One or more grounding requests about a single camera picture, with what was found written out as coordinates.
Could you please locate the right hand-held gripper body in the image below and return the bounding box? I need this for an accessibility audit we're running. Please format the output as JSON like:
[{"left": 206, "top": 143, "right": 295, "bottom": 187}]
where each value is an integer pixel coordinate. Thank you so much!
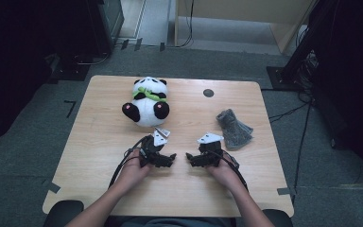
[{"left": 197, "top": 132, "right": 225, "bottom": 167}]

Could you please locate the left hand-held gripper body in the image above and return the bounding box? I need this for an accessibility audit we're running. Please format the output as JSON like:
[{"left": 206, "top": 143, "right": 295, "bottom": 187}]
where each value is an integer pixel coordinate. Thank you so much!
[{"left": 138, "top": 131, "right": 168, "bottom": 168}]

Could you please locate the grey fuzzy cloth garment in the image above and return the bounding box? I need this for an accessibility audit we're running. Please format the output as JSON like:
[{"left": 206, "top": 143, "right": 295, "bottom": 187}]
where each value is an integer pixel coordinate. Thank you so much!
[{"left": 216, "top": 108, "right": 254, "bottom": 150}]

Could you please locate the panda plush toy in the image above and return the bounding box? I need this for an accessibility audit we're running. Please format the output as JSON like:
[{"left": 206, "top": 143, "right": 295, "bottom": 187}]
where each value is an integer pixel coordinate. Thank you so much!
[{"left": 121, "top": 76, "right": 171, "bottom": 138}]

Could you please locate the person's right hand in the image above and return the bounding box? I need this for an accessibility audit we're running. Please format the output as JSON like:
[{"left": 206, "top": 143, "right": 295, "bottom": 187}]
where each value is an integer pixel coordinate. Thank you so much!
[{"left": 206, "top": 155, "right": 245, "bottom": 193}]

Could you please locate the person's left hand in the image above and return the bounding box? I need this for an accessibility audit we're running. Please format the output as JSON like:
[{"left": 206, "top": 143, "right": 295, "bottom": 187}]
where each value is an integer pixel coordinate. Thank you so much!
[{"left": 116, "top": 148, "right": 154, "bottom": 190}]

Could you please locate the grey tape strip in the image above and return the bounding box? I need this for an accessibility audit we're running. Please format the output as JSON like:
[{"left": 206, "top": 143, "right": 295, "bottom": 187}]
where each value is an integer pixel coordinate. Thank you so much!
[
  {"left": 276, "top": 186, "right": 297, "bottom": 197},
  {"left": 42, "top": 179, "right": 61, "bottom": 194}
]

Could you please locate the black chair armrest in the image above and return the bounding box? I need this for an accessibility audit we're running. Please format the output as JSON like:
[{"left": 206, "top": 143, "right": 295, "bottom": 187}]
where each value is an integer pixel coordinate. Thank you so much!
[
  {"left": 262, "top": 208, "right": 294, "bottom": 227},
  {"left": 43, "top": 200, "right": 85, "bottom": 227}
]

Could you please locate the black metal stand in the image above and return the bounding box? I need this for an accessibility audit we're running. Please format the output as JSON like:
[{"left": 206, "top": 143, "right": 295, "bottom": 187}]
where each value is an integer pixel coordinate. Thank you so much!
[{"left": 280, "top": 0, "right": 338, "bottom": 83}]

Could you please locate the dark cabinet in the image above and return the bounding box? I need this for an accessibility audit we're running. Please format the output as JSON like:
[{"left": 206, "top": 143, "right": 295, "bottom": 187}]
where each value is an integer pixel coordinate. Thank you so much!
[{"left": 88, "top": 0, "right": 126, "bottom": 56}]

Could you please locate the light wooden partition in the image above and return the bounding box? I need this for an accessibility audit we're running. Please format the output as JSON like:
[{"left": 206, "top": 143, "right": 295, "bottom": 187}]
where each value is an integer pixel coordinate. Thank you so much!
[{"left": 173, "top": 0, "right": 318, "bottom": 55}]

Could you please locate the dark curtain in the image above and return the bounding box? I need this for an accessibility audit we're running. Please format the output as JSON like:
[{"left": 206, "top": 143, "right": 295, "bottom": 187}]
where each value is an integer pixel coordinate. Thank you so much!
[
  {"left": 0, "top": 0, "right": 98, "bottom": 149},
  {"left": 308, "top": 0, "right": 363, "bottom": 181}
]

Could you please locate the right hand-held gripper cable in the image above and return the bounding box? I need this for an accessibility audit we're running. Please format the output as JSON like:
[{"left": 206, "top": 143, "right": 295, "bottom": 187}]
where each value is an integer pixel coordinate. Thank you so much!
[{"left": 216, "top": 149, "right": 250, "bottom": 192}]

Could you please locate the hand-held gripper cable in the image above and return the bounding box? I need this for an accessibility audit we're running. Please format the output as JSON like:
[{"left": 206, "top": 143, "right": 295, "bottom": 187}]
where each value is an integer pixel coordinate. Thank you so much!
[
  {"left": 108, "top": 135, "right": 150, "bottom": 189},
  {"left": 216, "top": 149, "right": 250, "bottom": 192}
]

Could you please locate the left hand-held gripper cable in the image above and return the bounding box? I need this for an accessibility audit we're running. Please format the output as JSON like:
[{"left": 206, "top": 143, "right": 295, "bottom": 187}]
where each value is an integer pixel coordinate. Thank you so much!
[{"left": 108, "top": 135, "right": 150, "bottom": 189}]

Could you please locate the short black floor cable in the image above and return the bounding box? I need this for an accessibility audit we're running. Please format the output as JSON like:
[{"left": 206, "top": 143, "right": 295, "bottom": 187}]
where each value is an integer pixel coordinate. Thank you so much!
[{"left": 268, "top": 102, "right": 311, "bottom": 124}]

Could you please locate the long black floor cable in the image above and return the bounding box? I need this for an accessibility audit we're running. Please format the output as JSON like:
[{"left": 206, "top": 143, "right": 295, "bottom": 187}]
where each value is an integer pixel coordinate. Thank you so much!
[{"left": 292, "top": 103, "right": 313, "bottom": 202}]

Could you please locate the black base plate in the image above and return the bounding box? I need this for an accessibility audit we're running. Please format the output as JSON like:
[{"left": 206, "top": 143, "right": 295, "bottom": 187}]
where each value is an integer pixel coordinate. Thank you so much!
[
  {"left": 48, "top": 53, "right": 91, "bottom": 83},
  {"left": 266, "top": 65, "right": 301, "bottom": 91}
]

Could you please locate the black floor cable loop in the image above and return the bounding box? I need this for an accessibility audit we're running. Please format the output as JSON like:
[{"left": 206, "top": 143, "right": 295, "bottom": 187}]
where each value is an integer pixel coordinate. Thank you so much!
[{"left": 74, "top": 51, "right": 112, "bottom": 66}]

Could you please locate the tangled cable bundle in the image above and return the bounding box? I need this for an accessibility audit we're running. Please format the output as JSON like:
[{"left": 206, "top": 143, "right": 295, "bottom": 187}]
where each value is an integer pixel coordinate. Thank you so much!
[{"left": 296, "top": 50, "right": 320, "bottom": 105}]

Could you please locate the hanging black cable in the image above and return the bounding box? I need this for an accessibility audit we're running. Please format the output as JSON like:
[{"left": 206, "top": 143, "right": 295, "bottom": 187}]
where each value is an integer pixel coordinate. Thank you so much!
[{"left": 174, "top": 0, "right": 195, "bottom": 48}]

